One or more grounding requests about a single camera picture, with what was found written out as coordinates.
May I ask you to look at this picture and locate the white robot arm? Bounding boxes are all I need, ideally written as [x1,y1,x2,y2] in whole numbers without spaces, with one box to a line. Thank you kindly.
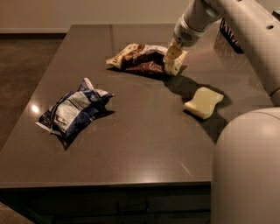
[166,0,280,224]

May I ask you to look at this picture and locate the dark cabinet drawer front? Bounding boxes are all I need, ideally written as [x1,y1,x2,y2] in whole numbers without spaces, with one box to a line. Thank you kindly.
[23,186,212,217]

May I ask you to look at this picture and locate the yellow sponge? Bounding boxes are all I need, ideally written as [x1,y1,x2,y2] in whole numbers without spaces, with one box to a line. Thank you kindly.
[184,87,224,120]

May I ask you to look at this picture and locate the black wire basket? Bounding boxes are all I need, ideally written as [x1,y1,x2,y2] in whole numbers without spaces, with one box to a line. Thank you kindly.
[220,18,243,54]

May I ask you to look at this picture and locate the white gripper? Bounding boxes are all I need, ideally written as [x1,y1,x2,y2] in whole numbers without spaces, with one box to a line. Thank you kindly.
[164,14,206,64]

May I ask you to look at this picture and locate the blue chip bag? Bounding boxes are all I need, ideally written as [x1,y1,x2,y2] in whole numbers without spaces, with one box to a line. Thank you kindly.
[36,78,114,139]

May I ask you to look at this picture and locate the brown chip bag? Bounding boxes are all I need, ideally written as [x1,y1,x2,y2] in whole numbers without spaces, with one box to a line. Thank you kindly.
[106,43,188,76]

